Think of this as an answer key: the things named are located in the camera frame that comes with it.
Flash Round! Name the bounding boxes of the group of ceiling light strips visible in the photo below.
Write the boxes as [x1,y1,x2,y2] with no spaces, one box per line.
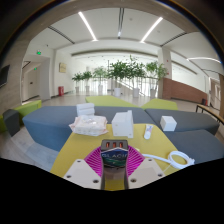
[77,10,223,64]

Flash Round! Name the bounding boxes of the green sofa with dark end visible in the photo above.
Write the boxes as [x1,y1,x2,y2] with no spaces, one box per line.
[0,99,43,137]

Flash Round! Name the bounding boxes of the black wall screen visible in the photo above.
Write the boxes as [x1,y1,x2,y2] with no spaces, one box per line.
[0,64,11,89]

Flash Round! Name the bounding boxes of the framed wall picture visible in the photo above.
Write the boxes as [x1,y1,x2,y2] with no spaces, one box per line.
[58,62,67,74]

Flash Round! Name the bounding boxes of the short green sofa bench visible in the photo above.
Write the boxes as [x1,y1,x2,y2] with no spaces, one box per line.
[140,97,179,111]

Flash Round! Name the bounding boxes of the long green sofa bench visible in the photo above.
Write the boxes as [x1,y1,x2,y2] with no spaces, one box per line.
[85,95,140,109]

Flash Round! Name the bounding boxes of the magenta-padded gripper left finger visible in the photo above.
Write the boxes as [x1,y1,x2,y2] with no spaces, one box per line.
[62,146,108,191]

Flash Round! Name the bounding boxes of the group of potted plants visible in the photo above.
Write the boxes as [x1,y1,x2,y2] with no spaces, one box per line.
[71,55,169,100]

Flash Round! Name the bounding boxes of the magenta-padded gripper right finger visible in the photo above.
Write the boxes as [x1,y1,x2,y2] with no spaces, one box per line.
[125,146,166,191]

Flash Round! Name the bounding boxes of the white square box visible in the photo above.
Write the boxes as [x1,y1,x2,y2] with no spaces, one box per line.
[111,110,135,139]

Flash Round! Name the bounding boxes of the small white cube box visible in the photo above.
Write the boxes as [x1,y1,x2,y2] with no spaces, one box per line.
[159,115,178,132]

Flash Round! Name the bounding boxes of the wide grey sofa bench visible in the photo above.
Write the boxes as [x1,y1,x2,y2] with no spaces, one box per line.
[162,129,224,165]

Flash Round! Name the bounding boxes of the white folded tissue stack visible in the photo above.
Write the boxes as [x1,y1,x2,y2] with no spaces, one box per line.
[76,102,96,117]

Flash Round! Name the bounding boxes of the short grey sofa bench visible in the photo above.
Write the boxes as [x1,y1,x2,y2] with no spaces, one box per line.
[144,107,220,136]

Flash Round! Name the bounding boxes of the pink wet wipes pack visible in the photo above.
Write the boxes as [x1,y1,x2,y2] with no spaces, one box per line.
[68,114,109,137]

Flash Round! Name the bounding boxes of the dark charger block with label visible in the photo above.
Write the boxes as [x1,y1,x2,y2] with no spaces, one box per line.
[100,139,130,174]

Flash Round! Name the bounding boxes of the wooden armed chair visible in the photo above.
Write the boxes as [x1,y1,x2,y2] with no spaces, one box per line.
[195,103,224,127]

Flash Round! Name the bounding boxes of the white coiled power cable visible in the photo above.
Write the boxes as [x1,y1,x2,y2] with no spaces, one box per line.
[141,150,196,170]

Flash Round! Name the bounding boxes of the long grey sofa bench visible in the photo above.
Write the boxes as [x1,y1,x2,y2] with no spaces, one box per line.
[22,105,158,143]

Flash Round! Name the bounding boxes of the white tube with red print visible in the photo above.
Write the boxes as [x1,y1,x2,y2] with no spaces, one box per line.
[143,124,155,140]

